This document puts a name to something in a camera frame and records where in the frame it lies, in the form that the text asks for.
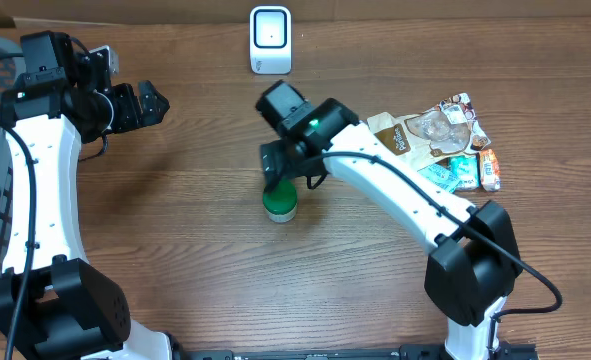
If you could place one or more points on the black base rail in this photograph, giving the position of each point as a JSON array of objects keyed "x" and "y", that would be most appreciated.
[{"x": 404, "y": 352}]

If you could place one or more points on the white barcode scanner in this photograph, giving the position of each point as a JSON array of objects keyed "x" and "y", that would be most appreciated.
[{"x": 270, "y": 40}]

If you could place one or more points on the teal snack packet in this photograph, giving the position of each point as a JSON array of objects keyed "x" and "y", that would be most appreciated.
[{"x": 441, "y": 177}]

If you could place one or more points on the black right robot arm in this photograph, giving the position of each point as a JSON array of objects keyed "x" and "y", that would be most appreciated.
[{"x": 472, "y": 254}]

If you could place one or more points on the teal tissue pack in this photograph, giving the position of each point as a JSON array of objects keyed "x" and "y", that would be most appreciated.
[{"x": 465, "y": 168}]

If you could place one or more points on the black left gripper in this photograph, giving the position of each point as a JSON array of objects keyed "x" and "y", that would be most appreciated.
[{"x": 152, "y": 106}]

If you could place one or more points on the green lid white jar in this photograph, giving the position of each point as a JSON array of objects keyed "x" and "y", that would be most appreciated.
[{"x": 281, "y": 203}]

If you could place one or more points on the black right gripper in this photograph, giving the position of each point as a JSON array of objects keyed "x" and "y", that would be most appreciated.
[{"x": 282, "y": 165}]

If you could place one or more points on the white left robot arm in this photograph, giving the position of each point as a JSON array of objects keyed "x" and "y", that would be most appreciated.
[{"x": 53, "y": 303}]

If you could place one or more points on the beige brown snack pouch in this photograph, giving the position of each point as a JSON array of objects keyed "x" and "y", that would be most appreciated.
[{"x": 448, "y": 129}]

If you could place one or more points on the orange snack packet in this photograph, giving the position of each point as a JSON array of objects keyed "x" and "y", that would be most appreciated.
[{"x": 489, "y": 171}]

